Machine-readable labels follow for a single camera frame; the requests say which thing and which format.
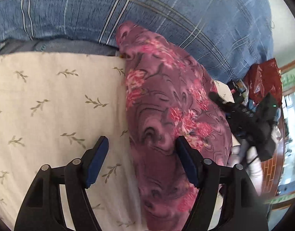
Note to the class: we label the blue plaid blanket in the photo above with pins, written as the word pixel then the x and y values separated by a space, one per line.
pixel 226 36

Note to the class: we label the pink floral garment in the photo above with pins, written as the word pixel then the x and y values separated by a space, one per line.
pixel 167 96

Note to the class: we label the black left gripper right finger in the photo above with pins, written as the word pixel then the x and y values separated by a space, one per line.
pixel 241 209

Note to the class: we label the white gloved right hand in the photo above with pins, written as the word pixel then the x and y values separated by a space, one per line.
pixel 254 169

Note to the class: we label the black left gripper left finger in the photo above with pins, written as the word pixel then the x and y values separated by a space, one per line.
pixel 42 207

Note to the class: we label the red plastic bag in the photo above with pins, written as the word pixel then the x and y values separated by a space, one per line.
pixel 262 79

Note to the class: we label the grey striped towel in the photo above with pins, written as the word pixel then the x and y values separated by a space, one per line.
pixel 56 45

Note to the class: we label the cream leaf-print pillow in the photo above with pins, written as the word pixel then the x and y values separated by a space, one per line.
pixel 54 107

